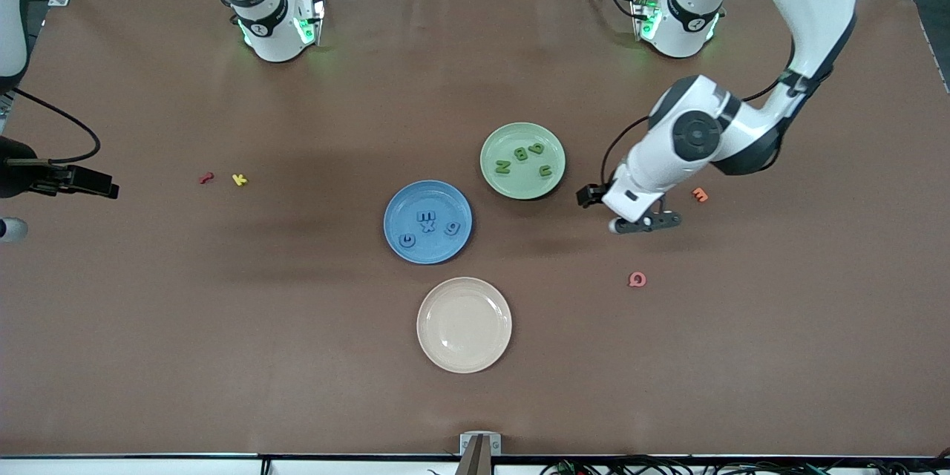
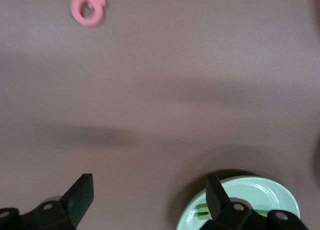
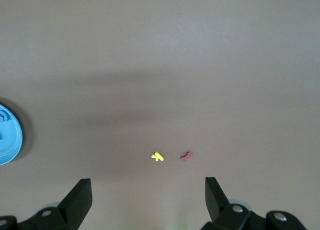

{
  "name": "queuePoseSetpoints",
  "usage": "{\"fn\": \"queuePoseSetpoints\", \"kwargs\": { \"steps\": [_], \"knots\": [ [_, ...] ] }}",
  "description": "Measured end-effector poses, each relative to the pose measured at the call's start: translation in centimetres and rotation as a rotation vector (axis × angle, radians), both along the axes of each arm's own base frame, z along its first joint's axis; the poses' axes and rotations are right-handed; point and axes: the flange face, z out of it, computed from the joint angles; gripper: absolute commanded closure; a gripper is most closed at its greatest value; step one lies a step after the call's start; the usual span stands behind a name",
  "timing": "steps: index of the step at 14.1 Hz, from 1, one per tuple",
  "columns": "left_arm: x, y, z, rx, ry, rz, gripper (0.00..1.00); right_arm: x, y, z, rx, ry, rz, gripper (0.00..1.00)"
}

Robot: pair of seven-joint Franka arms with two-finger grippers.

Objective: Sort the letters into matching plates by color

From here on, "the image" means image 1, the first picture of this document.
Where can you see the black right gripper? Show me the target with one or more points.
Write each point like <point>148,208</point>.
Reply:
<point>16,177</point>

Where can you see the blue foam letter G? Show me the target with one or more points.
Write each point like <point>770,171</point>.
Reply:
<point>407,246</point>

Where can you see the green foam letter N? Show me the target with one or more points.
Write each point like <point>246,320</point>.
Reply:
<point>502,167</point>

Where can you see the orange foam letter E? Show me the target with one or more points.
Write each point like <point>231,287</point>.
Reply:
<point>700,195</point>

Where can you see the green foam digit 9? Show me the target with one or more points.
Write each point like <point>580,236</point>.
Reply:
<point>542,150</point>

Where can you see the green foam letter B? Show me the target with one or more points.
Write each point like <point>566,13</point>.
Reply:
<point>522,156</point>

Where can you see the blue plate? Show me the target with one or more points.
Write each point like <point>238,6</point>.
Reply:
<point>445,200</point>

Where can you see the blue foam digit 9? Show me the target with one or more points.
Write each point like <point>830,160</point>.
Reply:
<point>455,229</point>

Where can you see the blue foam letter E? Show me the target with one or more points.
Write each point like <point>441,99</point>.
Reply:
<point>424,216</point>

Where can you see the green plate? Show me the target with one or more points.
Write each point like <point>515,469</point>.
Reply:
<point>522,185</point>

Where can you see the pink foam letter Q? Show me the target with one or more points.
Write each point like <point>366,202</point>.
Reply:
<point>631,280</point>

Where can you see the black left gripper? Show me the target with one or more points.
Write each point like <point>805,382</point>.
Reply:
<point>591,195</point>

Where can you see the brown table cover sheet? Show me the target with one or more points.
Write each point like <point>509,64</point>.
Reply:
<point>148,356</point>

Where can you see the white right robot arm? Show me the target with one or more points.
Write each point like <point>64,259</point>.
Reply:
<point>274,30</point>

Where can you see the grey metal camera bracket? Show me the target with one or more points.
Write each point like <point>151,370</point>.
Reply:
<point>467,444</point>

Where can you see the beige plate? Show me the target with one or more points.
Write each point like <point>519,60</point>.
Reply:
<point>464,325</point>

